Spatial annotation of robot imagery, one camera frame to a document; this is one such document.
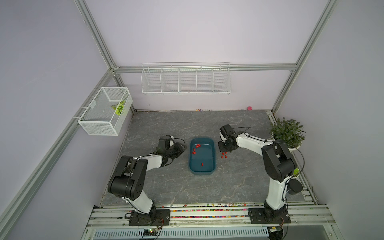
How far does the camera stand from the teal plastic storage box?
91 cm

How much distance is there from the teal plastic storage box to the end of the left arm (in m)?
0.08

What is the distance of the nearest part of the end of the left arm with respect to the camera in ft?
2.51
